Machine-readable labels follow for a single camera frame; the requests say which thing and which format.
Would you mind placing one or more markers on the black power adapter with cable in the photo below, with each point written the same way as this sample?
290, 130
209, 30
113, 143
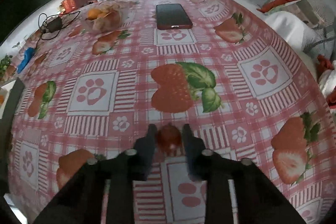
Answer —
50, 26

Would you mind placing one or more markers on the dark smartphone red case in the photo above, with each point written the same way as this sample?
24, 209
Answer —
172, 16

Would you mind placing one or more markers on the blue crumpled cloth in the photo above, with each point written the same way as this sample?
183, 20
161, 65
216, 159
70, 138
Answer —
29, 53

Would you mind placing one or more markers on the pink strawberry pattern tablecloth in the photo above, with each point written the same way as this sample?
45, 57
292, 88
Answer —
239, 85

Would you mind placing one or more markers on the white tray box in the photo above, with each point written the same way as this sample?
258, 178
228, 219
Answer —
12, 92

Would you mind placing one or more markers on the clear glass fruit bowl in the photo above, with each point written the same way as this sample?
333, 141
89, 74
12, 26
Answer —
101, 19

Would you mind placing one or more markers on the red cherry tomato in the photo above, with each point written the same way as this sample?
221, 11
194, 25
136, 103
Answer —
168, 139

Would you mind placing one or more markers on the white blanket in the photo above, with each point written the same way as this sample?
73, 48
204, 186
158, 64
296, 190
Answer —
293, 30

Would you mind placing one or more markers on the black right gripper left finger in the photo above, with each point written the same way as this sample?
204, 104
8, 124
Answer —
81, 199

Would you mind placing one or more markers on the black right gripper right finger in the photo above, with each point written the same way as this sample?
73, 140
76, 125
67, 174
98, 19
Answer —
236, 191

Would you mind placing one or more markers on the green potted plant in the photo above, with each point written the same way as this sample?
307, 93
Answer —
4, 64

